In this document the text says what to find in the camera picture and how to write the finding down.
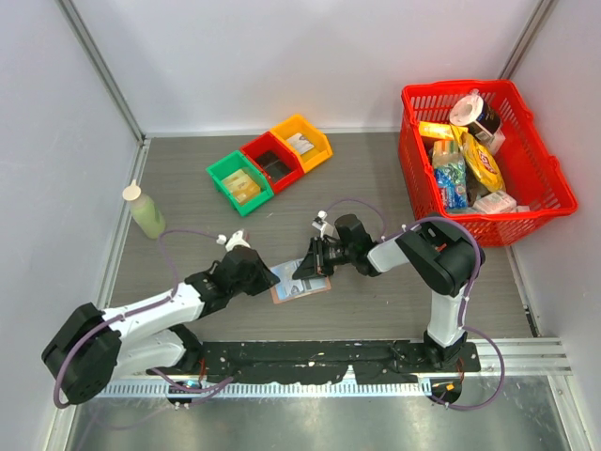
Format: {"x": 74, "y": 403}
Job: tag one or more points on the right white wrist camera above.
{"x": 320, "y": 223}

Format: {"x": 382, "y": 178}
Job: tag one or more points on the green storage bin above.
{"x": 228, "y": 165}

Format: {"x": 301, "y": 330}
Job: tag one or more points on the grey patterned card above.
{"x": 284, "y": 271}

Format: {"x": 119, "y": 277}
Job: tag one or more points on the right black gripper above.
{"x": 315, "y": 263}

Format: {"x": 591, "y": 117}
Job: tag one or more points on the green liquid squeeze bottle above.
{"x": 144, "y": 210}

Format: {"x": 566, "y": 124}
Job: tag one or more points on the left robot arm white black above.
{"x": 95, "y": 347}

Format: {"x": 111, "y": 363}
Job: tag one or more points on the card in yellow bin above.
{"x": 300, "y": 143}

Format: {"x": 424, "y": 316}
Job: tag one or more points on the yellow storage bin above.
{"x": 312, "y": 159}

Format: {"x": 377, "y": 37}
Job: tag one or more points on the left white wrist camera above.
{"x": 237, "y": 239}

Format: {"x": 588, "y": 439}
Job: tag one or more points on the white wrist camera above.
{"x": 320, "y": 223}
{"x": 237, "y": 239}

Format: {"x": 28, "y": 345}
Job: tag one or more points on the white small box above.
{"x": 495, "y": 203}

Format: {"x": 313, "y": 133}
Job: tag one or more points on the tan leather card holder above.
{"x": 272, "y": 291}

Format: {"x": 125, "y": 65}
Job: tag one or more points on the blue snack bag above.
{"x": 450, "y": 174}

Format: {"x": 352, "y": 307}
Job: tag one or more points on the red plastic shopping basket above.
{"x": 532, "y": 176}

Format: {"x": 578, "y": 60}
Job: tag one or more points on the yellow chips bag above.
{"x": 481, "y": 163}

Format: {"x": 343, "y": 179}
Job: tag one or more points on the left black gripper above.
{"x": 267, "y": 278}

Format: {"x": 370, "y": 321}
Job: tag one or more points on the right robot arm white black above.
{"x": 440, "y": 250}

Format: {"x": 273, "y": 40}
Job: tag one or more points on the yellow snack packet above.
{"x": 440, "y": 131}

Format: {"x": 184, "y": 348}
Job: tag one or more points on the white card with black stripe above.
{"x": 307, "y": 286}

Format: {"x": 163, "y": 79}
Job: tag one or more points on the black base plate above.
{"x": 320, "y": 362}

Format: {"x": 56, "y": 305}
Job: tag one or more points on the dark labelled can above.
{"x": 486, "y": 122}

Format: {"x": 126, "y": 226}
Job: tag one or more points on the yellow cards in green bin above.
{"x": 241, "y": 186}

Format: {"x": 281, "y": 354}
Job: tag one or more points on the white slotted cable duct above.
{"x": 150, "y": 388}

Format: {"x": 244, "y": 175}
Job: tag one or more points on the black cards in red bin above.
{"x": 273, "y": 166}

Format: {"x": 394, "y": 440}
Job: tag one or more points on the red storage bin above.
{"x": 268, "y": 142}

